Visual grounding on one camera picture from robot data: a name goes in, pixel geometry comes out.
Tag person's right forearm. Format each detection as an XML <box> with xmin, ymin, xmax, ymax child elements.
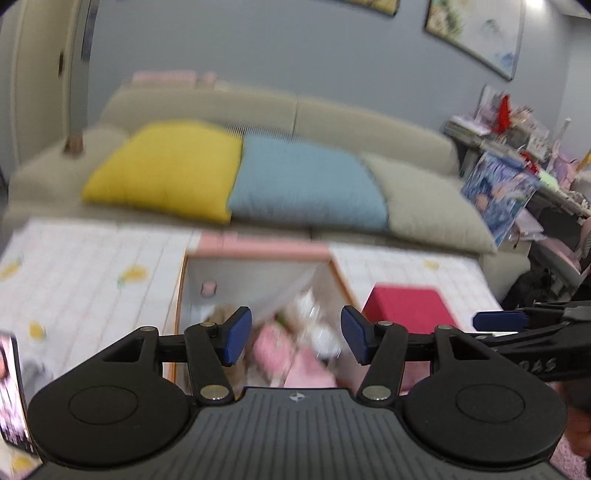
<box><xmin>560</xmin><ymin>382</ymin><xmax>591</xmax><ymax>459</ymax></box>

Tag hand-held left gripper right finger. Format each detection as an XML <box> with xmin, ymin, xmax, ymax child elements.
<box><xmin>341</xmin><ymin>305</ymin><xmax>497</xmax><ymax>406</ymax></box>

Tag pink crocheted toy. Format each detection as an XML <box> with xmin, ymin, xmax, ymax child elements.
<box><xmin>252</xmin><ymin>322</ymin><xmax>302</xmax><ymax>387</ymax></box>

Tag cluttered desk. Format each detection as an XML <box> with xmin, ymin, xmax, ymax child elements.
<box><xmin>443</xmin><ymin>83</ymin><xmax>591</xmax><ymax>217</ymax></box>

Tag red ornament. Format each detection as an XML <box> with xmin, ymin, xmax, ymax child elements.
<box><xmin>496</xmin><ymin>94</ymin><xmax>514</xmax><ymax>134</ymax></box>

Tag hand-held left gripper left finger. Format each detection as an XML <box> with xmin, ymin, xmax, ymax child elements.
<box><xmin>99</xmin><ymin>307</ymin><xmax>253</xmax><ymax>406</ymax></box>

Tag floor lamp pole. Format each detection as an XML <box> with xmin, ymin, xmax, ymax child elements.
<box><xmin>64</xmin><ymin>0</ymin><xmax>100</xmax><ymax>158</ymax></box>

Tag black bag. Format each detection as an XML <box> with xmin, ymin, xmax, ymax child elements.
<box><xmin>502</xmin><ymin>270</ymin><xmax>561</xmax><ymax>311</ymax></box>

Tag small framed wall picture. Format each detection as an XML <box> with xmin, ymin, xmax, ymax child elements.
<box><xmin>355</xmin><ymin>0</ymin><xmax>400</xmax><ymax>17</ymax></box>

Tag blue printed poster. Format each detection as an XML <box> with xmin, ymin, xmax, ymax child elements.
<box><xmin>461</xmin><ymin>152</ymin><xmax>542</xmax><ymax>247</ymax></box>

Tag blue pillow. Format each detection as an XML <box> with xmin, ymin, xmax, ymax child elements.
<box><xmin>226</xmin><ymin>135</ymin><xmax>389</xmax><ymax>232</ymax></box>

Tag large framed wall picture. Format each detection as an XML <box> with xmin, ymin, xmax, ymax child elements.
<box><xmin>424</xmin><ymin>0</ymin><xmax>528</xmax><ymax>82</ymax></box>

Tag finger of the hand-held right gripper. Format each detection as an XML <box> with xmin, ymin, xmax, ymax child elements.
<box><xmin>473</xmin><ymin>300</ymin><xmax>591</xmax><ymax>333</ymax></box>

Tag cream door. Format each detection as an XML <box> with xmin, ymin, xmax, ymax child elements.
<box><xmin>13</xmin><ymin>0</ymin><xmax>78</xmax><ymax>167</ymax></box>

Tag magenta lidded box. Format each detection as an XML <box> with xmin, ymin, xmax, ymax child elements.
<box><xmin>361</xmin><ymin>285</ymin><xmax>463</xmax><ymax>397</ymax></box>

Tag beige pillow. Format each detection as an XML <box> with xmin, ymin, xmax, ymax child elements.
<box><xmin>362</xmin><ymin>154</ymin><xmax>499</xmax><ymax>256</ymax></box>

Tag yellow pillow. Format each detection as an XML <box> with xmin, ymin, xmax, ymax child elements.
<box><xmin>82</xmin><ymin>120</ymin><xmax>244</xmax><ymax>225</ymax></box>

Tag pink storage box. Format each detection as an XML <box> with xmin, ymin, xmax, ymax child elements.
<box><xmin>174</xmin><ymin>232</ymin><xmax>366</xmax><ymax>398</ymax></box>

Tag beige sofa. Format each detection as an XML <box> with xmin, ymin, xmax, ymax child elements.
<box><xmin>4</xmin><ymin>84</ymin><xmax>532</xmax><ymax>306</ymax></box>

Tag white grid tablecloth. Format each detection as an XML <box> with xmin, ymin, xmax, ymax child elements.
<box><xmin>0</xmin><ymin>218</ymin><xmax>505</xmax><ymax>480</ymax></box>

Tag smartphone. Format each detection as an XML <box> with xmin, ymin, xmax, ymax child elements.
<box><xmin>0</xmin><ymin>329</ymin><xmax>37</xmax><ymax>457</ymax></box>

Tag pink desk chair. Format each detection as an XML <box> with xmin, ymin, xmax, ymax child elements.
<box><xmin>531</xmin><ymin>228</ymin><xmax>591</xmax><ymax>303</ymax></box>

